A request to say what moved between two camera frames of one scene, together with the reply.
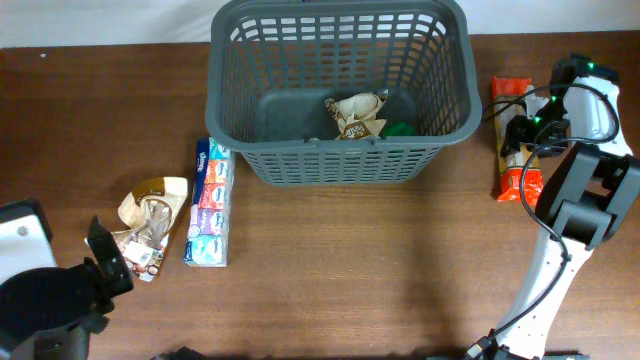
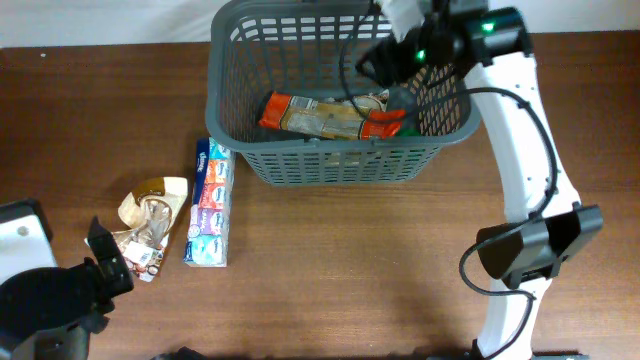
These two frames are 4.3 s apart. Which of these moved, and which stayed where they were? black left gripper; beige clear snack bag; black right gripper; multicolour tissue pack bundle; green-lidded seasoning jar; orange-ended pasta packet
Moved: black right gripper; orange-ended pasta packet
Stayed: green-lidded seasoning jar; beige clear snack bag; black left gripper; multicolour tissue pack bundle
